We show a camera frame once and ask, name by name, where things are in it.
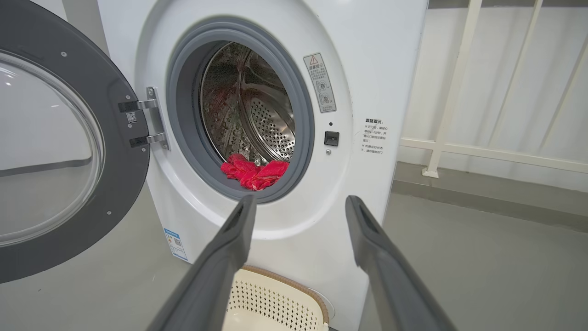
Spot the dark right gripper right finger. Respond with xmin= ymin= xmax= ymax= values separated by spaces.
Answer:
xmin=345 ymin=195 xmax=458 ymax=331

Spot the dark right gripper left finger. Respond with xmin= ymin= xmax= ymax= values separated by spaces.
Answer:
xmin=147 ymin=194 xmax=257 ymax=331

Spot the red and white garment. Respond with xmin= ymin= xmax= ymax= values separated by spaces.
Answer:
xmin=220 ymin=154 xmax=290 ymax=192

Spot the round black glass washer door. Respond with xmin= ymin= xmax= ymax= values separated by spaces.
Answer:
xmin=0 ymin=0 xmax=151 ymax=284

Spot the cream perforated basket brown rim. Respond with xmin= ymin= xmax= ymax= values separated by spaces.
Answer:
xmin=222 ymin=265 xmax=330 ymax=331

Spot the stainless steel washer drum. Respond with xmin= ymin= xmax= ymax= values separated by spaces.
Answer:
xmin=199 ymin=42 xmax=296 ymax=167

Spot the chrome door hinge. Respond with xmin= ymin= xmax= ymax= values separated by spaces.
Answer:
xmin=118 ymin=86 xmax=170 ymax=151

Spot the grey rubber door gasket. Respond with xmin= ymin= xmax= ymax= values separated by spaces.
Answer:
xmin=166 ymin=17 xmax=316 ymax=204

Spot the white front-load washing machine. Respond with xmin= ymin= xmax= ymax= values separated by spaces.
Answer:
xmin=96 ymin=0 xmax=430 ymax=331

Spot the blue energy label sticker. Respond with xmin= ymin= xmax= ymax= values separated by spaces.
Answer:
xmin=164 ymin=228 xmax=189 ymax=262

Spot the round white filter cover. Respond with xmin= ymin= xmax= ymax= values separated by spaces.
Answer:
xmin=307 ymin=287 xmax=336 ymax=321

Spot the white metal railing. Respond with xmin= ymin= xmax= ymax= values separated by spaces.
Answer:
xmin=399 ymin=0 xmax=588 ymax=179

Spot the grey warning sticker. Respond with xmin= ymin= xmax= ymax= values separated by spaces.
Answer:
xmin=303 ymin=53 xmax=337 ymax=114

